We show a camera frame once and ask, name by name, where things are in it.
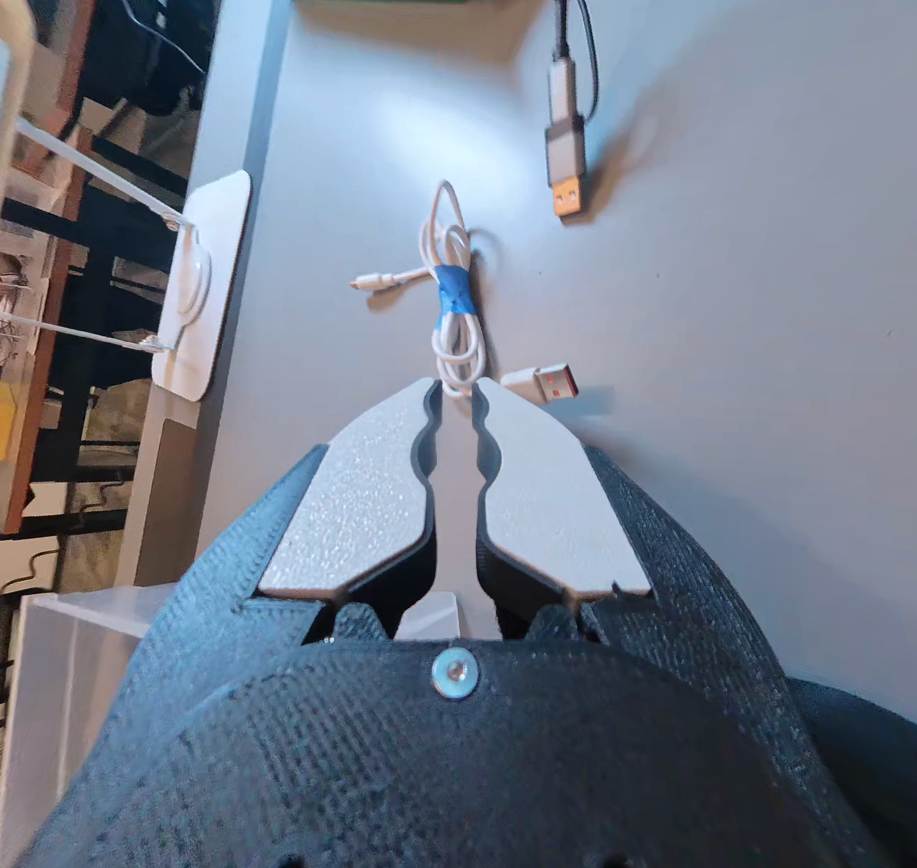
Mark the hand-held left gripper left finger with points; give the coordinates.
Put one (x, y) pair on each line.
(358, 510)

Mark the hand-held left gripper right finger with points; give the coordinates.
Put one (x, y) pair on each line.
(559, 510)

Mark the grey usb plug adapter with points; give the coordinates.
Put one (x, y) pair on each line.
(567, 159)

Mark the document stand with instruction sheet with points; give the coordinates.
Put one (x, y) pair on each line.
(208, 252)

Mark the clear plastic bin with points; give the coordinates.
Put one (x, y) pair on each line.
(64, 703)

